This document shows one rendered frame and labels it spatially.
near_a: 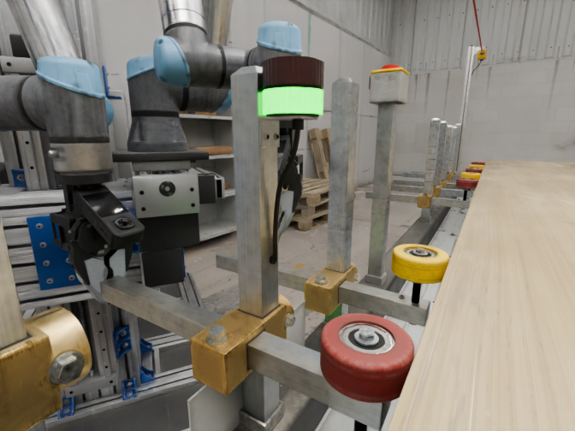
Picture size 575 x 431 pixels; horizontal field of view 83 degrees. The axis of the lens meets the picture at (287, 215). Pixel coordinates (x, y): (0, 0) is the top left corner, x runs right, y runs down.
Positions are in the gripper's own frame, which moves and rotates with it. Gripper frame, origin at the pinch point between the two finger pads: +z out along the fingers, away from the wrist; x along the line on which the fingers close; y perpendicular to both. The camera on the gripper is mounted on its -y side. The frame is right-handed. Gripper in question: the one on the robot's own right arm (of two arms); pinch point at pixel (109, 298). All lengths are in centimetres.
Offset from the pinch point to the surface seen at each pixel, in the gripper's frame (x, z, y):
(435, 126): -127, -29, -27
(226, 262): -23.5, 1.3, -3.4
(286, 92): -1.1, -29.5, -32.3
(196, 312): -0.1, -3.8, -19.8
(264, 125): -2.9, -26.8, -28.6
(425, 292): -73, 20, -38
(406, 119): -786, -61, 129
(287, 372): 1.6, -2.7, -34.4
